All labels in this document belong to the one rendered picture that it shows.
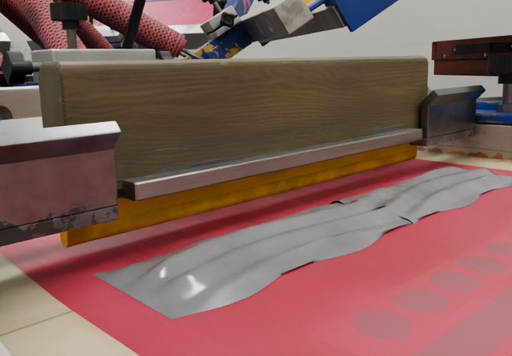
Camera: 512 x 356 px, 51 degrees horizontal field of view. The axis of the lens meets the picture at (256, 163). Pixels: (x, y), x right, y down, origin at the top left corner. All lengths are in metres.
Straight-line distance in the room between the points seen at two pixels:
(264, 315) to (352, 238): 0.10
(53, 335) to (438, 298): 0.16
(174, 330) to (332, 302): 0.07
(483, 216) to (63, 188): 0.26
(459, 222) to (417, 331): 0.15
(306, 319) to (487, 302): 0.08
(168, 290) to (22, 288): 0.07
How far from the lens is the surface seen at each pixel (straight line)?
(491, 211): 0.39
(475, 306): 0.25
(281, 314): 0.23
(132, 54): 0.64
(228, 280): 0.25
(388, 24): 2.75
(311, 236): 0.31
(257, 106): 0.36
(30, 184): 0.27
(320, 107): 0.41
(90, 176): 0.28
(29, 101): 0.53
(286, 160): 0.37
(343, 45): 2.90
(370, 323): 0.22
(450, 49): 1.50
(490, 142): 0.60
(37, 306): 0.26
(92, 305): 0.25
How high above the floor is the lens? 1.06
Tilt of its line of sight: 10 degrees down
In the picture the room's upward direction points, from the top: 2 degrees counter-clockwise
